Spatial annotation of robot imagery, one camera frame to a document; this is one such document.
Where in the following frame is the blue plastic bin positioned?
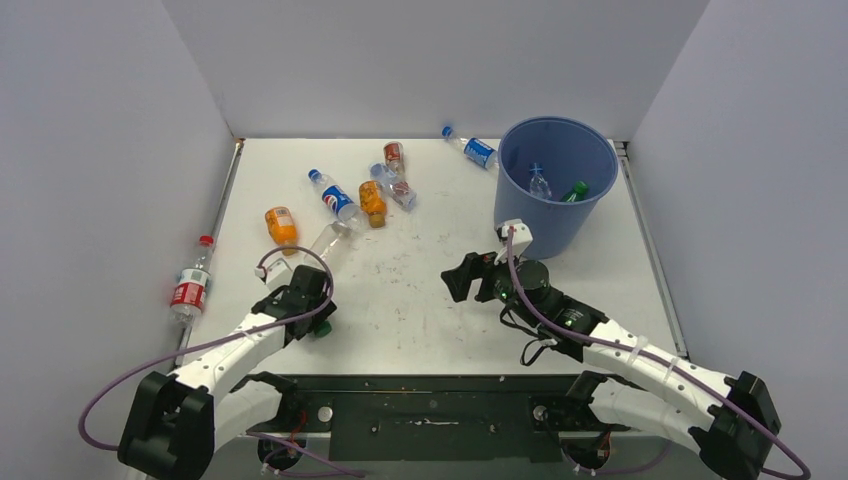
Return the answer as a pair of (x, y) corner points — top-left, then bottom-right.
(494, 116), (619, 260)

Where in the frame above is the crushed clear bottle blue cap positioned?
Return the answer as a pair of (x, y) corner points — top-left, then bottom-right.
(369, 163), (417, 211)

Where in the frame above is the green plastic bottle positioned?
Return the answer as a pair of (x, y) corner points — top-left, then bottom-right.
(560, 181), (590, 203)

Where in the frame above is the green cap tea bottle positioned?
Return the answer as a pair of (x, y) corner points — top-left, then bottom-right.
(312, 321), (333, 339)

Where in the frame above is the red cap red label bottle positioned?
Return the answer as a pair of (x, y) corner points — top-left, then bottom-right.
(170, 235), (215, 326)

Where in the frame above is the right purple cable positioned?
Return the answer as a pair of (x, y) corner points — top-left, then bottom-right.
(504, 226), (812, 480)

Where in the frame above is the far blue label bottle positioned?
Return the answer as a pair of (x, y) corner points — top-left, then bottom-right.
(441, 126), (498, 169)

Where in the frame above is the pepsi bottle blue label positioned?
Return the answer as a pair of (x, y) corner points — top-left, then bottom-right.
(308, 169), (368, 232)

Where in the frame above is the clear bottle silver cap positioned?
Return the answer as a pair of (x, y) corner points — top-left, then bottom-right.
(309, 221), (354, 272)

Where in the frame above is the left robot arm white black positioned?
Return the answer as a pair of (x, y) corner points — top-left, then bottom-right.
(117, 265), (336, 479)

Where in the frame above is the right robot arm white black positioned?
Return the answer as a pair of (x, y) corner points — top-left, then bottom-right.
(440, 253), (781, 479)

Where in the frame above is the red label small bottle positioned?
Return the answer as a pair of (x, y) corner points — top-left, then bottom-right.
(382, 141), (405, 177)

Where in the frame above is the orange juice bottle gold cap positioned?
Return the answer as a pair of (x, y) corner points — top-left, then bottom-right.
(359, 180), (387, 229)

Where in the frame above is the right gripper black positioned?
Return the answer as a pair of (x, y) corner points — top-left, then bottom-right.
(441, 243), (541, 328)

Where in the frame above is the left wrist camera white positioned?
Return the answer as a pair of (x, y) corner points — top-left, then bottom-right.
(254, 258), (293, 290)

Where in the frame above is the crushed blue label bottle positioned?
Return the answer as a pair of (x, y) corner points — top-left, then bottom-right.
(528, 162), (552, 200)

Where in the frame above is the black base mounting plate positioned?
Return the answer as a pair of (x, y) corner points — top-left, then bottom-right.
(255, 373), (641, 463)

